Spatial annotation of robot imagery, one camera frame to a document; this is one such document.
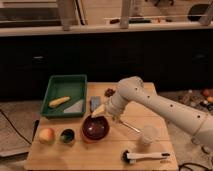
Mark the dark red bowl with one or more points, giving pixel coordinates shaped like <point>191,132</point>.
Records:
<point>95,128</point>

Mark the yellow corn cob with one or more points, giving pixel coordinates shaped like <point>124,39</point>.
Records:
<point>56,102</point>

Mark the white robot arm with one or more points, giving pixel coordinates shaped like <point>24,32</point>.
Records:
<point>197,123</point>

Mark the blue sponge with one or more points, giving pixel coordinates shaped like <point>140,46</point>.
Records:
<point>95,102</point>

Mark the metal spoon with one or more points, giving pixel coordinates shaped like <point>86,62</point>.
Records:
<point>129,126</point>

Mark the green plastic tray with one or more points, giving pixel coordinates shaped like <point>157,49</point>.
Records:
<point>74,86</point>

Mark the grey triangular cloth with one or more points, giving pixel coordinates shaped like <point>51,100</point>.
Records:
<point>75,108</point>

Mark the white handled dish brush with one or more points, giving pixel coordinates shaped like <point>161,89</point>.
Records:
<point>130,157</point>

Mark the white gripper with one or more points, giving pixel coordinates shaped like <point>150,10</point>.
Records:
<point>115,106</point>

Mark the clear plastic cup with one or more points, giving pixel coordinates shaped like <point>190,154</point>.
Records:
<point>148,135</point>

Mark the peach apple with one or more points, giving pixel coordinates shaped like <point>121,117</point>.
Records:
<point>47,135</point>

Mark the wooden board table top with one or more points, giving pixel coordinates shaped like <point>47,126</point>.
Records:
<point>103,155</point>

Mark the brown grape bunch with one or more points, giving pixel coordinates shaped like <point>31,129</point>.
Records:
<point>109,92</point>

